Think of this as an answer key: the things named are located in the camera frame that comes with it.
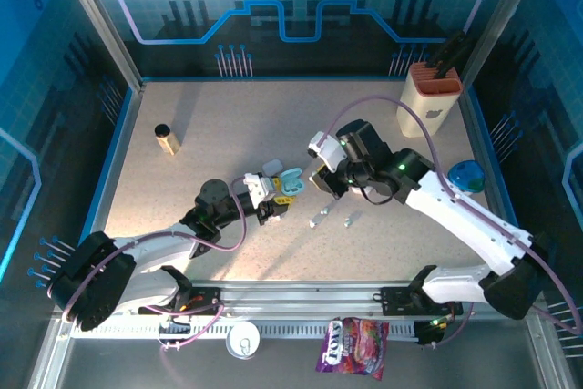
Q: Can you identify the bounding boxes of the black knife handles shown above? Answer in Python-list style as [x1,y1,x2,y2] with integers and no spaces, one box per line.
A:
[430,29,466,67]

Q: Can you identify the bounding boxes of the blue charging case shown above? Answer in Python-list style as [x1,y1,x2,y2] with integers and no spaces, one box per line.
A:
[278,166,305,197]

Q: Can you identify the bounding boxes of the tan bottle black cap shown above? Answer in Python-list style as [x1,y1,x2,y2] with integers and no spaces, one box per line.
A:
[153,123,182,157]

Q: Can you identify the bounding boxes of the blue plastic jar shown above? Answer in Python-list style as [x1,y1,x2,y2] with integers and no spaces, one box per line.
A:
[446,159,486,194]

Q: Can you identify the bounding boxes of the white pull-tab can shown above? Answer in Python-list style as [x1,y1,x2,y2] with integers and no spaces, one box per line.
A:
[225,320,261,361]

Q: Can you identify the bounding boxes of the aluminium front rail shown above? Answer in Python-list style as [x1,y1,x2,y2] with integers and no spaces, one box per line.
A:
[54,280,547,317]

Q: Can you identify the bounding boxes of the cream knife block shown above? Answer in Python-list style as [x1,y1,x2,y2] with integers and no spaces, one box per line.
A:
[395,62,465,138]

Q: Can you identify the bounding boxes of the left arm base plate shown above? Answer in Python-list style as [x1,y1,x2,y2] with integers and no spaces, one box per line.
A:
[138,286,220,317]

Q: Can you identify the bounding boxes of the white slotted cable duct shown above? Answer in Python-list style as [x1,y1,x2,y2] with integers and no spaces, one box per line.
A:
[70,322,418,339]

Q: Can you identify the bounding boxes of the aluminium frame post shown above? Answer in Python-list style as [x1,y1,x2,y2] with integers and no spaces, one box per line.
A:
[50,0,148,93]
[458,0,544,89]

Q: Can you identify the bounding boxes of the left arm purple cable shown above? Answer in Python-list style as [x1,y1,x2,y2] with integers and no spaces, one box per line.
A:
[47,176,250,353]

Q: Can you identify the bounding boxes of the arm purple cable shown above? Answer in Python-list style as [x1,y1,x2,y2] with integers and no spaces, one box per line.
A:
[317,95,583,349]
[47,176,250,353]

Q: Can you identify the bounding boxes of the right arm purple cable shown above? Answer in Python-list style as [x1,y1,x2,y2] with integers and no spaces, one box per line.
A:
[317,95,583,349]

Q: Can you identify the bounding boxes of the purple candy bag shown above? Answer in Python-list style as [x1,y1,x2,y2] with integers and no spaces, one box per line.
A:
[315,315,391,383]

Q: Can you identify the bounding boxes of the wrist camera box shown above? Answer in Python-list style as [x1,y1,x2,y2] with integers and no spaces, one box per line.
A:
[243,171,278,202]
[307,130,348,172]

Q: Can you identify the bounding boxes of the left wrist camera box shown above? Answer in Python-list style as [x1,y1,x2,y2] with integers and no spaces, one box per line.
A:
[243,171,278,202]

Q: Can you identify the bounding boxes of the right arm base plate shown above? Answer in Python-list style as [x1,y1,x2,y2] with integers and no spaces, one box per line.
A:
[379,286,465,317]

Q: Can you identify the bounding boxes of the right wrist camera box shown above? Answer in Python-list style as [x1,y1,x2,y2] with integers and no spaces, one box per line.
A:
[307,130,348,172]

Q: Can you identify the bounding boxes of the black handled knife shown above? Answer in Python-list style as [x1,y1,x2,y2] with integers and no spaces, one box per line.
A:
[435,36,470,72]
[437,40,474,79]

